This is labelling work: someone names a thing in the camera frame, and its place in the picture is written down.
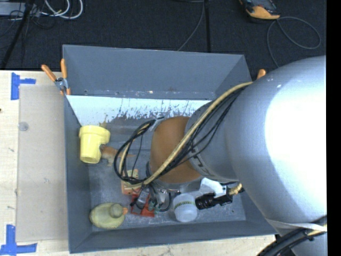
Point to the red flat block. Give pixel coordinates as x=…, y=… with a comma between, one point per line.
x=146, y=212

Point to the orange and yellow toy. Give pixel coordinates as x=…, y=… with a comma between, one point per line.
x=128, y=188

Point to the yellow rubber duck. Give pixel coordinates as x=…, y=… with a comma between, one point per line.
x=106, y=217

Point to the white plastic jar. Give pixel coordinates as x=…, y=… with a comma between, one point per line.
x=185, y=209

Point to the orange-brown toy animal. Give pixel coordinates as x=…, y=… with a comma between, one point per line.
x=109, y=152

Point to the yellow plastic cup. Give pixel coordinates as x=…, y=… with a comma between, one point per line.
x=92, y=143

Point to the pale wood flat board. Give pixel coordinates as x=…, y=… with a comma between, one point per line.
x=40, y=169

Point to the grey metal bin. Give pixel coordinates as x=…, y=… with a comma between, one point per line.
x=149, y=71

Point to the black cylinder on white bracket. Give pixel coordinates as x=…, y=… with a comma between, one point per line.
x=206, y=202

